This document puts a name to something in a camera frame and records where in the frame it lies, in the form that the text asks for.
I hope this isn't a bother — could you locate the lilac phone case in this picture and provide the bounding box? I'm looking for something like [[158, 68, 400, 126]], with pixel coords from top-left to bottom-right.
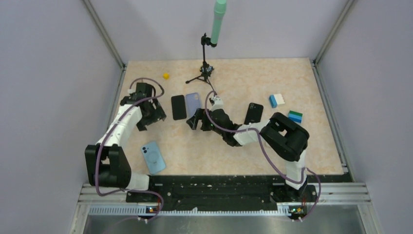
[[185, 93, 202, 117]]

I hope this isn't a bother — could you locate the black smartphone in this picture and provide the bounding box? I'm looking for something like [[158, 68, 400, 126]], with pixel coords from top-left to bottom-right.
[[171, 95, 187, 120]]

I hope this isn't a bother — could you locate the light blue phone case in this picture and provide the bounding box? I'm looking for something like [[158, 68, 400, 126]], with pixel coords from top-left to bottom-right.
[[141, 141, 166, 175]]

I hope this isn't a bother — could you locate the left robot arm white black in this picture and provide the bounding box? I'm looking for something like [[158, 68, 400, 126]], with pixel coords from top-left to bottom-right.
[[84, 78, 167, 202]]

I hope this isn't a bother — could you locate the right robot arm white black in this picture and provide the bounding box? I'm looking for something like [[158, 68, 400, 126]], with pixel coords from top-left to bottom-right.
[[186, 108, 309, 201]]

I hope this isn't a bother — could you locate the black phone case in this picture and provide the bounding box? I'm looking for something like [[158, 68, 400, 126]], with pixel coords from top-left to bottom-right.
[[244, 102, 263, 125]]

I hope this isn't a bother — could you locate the black mini tripod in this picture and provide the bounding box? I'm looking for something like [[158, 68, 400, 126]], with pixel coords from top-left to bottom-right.
[[185, 33, 216, 92]]

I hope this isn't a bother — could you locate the blue white toy block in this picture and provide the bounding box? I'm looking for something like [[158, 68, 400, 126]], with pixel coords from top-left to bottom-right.
[[269, 94, 285, 108]]

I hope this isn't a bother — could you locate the green blue grey block stack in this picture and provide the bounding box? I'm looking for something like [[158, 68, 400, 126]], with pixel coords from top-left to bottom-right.
[[287, 110, 303, 123]]

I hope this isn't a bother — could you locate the mint green microphone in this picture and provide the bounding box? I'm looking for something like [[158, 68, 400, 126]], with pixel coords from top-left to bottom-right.
[[210, 0, 227, 47]]

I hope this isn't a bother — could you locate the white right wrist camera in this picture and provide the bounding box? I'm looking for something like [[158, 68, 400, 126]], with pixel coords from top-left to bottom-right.
[[209, 96, 224, 111]]

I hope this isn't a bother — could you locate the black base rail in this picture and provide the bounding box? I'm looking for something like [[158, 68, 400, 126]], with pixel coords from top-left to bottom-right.
[[126, 174, 352, 217]]

